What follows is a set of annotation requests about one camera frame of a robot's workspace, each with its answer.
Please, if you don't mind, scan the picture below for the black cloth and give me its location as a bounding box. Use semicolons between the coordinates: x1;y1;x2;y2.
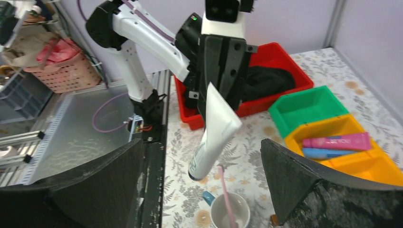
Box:
184;65;296;109

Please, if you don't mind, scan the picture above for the pink toothbrush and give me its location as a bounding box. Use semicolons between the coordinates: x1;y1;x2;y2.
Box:
217;165;238;228

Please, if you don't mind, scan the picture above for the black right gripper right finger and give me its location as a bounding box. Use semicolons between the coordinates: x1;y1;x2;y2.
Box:
260;139;403;228

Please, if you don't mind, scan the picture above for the grey storage crate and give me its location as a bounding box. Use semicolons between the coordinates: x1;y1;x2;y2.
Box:
0;70;54;124

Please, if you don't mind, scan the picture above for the white toothpaste tube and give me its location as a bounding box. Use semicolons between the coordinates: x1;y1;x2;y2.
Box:
188;83;242;181

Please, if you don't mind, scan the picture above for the yellow bin with toothpaste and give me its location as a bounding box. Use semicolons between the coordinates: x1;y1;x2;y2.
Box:
285;114;383;156

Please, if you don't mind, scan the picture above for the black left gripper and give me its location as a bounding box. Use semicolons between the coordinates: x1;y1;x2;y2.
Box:
175;13;258;121

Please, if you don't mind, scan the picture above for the pink laundry basket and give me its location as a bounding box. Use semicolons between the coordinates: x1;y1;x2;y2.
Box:
23;53;101;94

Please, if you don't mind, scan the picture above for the blue toothpaste tube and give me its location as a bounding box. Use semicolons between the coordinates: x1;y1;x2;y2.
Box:
302;148;357;160

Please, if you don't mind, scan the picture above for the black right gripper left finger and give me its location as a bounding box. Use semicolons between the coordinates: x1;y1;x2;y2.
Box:
0;139;144;228

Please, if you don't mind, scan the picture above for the pink toothpaste tube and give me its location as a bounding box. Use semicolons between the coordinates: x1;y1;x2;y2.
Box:
302;132;372;151

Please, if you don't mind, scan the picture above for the green plastic bin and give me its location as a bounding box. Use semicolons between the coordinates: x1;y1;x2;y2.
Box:
268;86;349;138

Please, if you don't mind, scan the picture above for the yellow bin with toothbrushes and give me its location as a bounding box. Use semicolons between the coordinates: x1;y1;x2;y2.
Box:
319;148;403;187

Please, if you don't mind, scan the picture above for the red plastic tray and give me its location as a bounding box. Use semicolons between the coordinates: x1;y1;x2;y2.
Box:
174;42;314;130

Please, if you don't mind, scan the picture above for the blue ceramic mug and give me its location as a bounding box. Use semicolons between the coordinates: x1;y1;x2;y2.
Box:
202;190;251;228

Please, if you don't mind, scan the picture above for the pink cloth in basket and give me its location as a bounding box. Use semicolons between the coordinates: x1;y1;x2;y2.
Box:
36;38;80;66

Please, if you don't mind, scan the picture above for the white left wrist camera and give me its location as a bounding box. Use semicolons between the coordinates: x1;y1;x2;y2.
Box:
201;0;254;39

